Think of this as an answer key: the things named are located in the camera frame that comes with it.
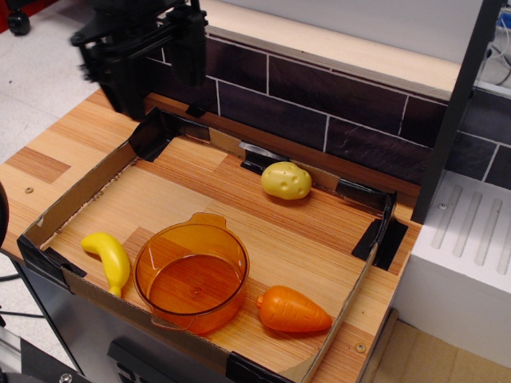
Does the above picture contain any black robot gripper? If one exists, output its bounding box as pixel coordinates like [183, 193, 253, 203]
[71, 1, 208, 121]

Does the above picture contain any yellow plastic toy potato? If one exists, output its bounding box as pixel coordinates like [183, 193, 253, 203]
[261, 162, 312, 200]

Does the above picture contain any orange transparent plastic pot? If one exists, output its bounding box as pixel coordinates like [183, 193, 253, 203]
[133, 213, 250, 335]

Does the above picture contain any cardboard fence with black tape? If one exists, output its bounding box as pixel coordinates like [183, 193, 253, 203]
[1, 103, 416, 382]

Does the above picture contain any yellow plastic toy banana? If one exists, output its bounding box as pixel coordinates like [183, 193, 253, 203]
[81, 232, 131, 298]

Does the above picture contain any wooden shelf with dark posts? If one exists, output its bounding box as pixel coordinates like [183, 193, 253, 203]
[106, 0, 505, 224]

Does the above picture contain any orange plastic toy carrot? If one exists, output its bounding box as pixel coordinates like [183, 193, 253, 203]
[255, 286, 333, 333]

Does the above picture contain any grey toy kitchen cabinet front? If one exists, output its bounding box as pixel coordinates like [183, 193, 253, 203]
[14, 263, 227, 382]

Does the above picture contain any white toy sink drainboard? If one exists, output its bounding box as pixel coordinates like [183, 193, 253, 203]
[394, 172, 510, 367]

